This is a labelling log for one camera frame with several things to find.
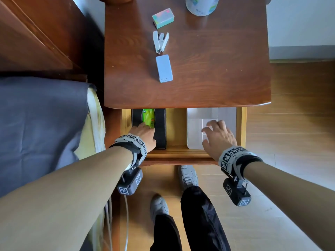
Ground small multicoloured box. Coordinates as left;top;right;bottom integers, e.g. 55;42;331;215
152;8;175;29

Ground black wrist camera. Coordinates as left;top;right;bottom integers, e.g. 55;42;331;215
222;178;252;207
116;166;143;196

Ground person's left gray shoe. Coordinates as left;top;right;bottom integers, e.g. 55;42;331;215
150;194;169;224

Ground wooden nightstand drawer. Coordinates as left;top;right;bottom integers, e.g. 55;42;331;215
121;107;248;165

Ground person's black trousers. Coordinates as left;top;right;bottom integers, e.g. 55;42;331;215
150;186;231;251

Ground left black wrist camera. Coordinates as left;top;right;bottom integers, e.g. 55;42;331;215
116;166;143;196

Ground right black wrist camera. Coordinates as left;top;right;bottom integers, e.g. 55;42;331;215
222;178;252;207

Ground person's right gray shoe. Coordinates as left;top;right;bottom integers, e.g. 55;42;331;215
178;165;199;192

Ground white cable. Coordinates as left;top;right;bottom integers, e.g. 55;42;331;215
123;195;129;251

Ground person's right hand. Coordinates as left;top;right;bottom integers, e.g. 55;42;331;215
201;120;238;162

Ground person's right forearm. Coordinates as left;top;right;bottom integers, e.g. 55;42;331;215
243;161;335;251

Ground white stapler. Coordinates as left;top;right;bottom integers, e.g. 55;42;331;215
153;30;169;54

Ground green packet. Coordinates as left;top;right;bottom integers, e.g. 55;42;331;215
142;109;155;129

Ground light blue rectangular box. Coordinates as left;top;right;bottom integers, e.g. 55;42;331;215
155;54;173;83

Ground cream mattress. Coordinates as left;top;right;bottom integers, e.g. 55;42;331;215
74;85;113;251

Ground brown wooden nightstand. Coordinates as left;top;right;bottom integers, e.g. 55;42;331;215
103;0;272;165

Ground person's left hand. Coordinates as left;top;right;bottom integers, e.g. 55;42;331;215
128;122;157;152

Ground black rectangular box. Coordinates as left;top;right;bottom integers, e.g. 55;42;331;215
131;109;167;150

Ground brown wooden headboard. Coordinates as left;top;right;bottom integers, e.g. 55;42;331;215
0;0;88;82

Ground white organiser tray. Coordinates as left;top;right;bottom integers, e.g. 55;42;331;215
187;108;237;150

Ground person's gray shoe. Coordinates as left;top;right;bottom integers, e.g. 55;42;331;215
150;194;169;224
178;165;199;192

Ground left marker-patterned wristband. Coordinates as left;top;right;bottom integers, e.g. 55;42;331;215
109;134;148;171

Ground marker-patterned wristband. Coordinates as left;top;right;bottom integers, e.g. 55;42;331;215
218;146;263;181
109;134;148;171

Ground right marker-patterned wristband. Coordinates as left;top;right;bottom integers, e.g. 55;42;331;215
218;146;263;181

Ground white cylindrical container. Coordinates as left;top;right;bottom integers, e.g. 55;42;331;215
185;0;220;17

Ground person's left forearm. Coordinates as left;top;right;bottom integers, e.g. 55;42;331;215
0;146;134;251

